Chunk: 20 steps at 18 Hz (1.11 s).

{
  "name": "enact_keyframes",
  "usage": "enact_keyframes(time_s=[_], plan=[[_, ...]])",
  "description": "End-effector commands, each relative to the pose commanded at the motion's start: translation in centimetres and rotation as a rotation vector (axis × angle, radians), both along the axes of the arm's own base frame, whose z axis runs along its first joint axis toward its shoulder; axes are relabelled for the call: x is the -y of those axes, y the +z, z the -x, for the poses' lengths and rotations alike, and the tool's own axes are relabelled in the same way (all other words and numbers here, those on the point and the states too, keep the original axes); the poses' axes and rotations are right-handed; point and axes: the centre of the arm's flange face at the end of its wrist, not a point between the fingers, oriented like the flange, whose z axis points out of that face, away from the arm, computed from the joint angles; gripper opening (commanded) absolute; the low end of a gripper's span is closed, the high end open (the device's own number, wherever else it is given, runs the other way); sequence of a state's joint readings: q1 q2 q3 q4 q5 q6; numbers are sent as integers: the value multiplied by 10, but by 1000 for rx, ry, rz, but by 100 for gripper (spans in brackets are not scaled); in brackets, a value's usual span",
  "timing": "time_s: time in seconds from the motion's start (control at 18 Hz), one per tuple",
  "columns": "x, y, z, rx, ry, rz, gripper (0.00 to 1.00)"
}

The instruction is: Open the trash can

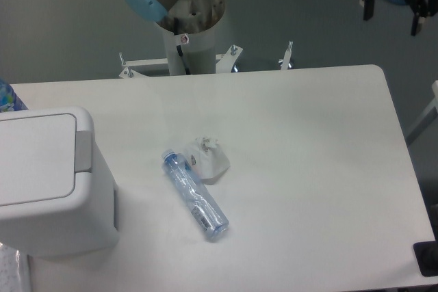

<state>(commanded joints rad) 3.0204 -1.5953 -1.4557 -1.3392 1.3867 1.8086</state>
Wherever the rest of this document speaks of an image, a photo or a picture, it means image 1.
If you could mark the clear empty plastic bottle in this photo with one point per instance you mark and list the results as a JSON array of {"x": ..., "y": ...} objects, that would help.
[{"x": 204, "y": 209}]

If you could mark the black table clamp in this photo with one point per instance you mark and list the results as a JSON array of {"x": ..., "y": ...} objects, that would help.
[{"x": 426, "y": 255}]

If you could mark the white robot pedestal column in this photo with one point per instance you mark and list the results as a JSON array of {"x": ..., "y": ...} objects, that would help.
[{"x": 189, "y": 36}]

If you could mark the crumpled white paper bag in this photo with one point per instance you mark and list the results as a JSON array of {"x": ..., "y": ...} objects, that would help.
[{"x": 206, "y": 158}]

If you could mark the white plastic trash can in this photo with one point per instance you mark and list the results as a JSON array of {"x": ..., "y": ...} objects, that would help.
[{"x": 58, "y": 195}]

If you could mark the white pedestal base frame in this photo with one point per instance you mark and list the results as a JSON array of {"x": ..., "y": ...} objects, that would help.
[{"x": 234, "y": 60}]

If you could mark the white side frame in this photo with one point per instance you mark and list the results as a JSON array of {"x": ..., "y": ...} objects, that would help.
[{"x": 424, "y": 120}]

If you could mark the white patterned plastic bag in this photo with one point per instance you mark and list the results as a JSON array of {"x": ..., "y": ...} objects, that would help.
[{"x": 15, "y": 273}]

